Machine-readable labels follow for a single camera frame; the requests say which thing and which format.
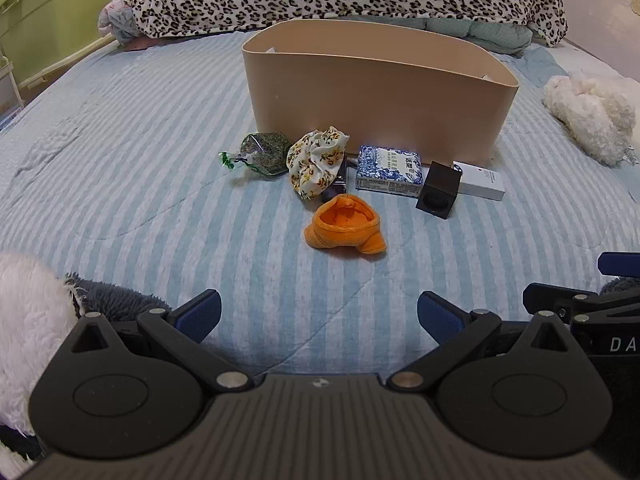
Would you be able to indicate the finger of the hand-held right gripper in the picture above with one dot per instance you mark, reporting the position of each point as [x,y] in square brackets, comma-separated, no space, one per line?
[550,296]
[621,263]

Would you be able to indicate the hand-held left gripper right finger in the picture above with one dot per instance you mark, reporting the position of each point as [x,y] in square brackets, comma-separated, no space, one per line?
[440,314]

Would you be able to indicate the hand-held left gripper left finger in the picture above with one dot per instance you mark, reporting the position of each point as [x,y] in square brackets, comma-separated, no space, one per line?
[199,314]

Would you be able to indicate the grey fluffy cloth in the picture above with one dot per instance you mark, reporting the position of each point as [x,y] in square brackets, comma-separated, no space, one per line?
[120,297]

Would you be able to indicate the black cube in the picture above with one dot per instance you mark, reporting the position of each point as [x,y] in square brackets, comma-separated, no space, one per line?
[437,190]

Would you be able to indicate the orange sock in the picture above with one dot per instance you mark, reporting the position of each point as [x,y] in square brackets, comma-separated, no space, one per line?
[345,234]

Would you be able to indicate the white rectangular box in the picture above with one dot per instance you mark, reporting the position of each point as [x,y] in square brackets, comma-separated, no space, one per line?
[482,182]

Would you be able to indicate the blue striped bed sheet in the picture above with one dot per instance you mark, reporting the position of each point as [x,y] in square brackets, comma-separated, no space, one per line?
[150,185]

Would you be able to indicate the white plush toy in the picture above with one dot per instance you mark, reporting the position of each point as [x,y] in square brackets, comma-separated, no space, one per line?
[592,115]

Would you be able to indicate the blue patterned box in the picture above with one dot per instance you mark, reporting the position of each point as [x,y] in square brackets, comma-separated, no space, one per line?
[387,170]

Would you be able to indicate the small dark object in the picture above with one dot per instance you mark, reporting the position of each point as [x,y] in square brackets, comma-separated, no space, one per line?
[334,194]

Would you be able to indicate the white fluffy cloth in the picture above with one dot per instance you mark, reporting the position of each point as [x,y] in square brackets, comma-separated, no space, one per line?
[30,330]

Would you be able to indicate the green dried herb packet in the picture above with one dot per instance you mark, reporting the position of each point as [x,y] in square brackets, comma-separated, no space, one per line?
[262,152]

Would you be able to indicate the floral fabric scrunchie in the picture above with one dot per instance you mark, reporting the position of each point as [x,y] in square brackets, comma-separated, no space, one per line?
[315,160]

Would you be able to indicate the beige plastic storage bin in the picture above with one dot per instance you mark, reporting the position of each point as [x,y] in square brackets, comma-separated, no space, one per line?
[375,100]

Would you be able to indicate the teal quilt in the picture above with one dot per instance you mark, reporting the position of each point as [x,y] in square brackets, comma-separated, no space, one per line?
[492,35]

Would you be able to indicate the pale pink cloth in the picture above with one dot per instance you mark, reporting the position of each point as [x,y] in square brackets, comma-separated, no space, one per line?
[112,20]

